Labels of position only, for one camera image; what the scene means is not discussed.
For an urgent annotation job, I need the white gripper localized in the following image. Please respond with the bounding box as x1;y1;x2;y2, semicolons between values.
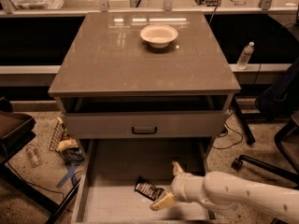
149;161;206;211

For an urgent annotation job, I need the chocolate rxbar black wrapper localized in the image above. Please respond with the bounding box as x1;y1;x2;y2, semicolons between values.
134;176;164;201

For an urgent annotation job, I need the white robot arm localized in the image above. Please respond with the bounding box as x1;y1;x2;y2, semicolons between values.
149;161;299;224

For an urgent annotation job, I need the open middle drawer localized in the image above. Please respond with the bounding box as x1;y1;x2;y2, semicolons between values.
71;138;218;224

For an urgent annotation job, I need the closed upper drawer front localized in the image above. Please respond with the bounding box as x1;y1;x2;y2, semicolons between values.
63;111;228;139

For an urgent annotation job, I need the grey cabinet with counter top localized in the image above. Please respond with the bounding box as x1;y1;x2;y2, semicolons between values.
48;10;242;224

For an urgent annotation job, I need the blue tape cross on floor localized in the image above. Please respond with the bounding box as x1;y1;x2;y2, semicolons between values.
56;161;82;188

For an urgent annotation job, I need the black office chair right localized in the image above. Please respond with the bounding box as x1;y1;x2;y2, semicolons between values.
232;58;299;184

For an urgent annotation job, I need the plastic bottle on floor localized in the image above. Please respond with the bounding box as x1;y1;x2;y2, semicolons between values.
25;144;42;167

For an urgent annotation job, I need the white paper bowl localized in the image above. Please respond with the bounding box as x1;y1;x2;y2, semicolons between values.
140;25;178;49

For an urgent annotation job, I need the clear plastic water bottle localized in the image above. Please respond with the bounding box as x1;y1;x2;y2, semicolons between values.
236;42;254;70

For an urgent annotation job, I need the black chair left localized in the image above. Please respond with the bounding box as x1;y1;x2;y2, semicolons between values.
0;97;79;224

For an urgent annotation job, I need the black drawer handle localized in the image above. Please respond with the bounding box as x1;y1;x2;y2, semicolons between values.
131;127;157;135

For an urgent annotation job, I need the black floor cable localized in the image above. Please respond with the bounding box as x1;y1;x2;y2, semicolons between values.
212;113;245;151

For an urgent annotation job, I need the wire basket with snacks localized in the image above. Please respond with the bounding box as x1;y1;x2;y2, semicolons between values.
49;118;84;162

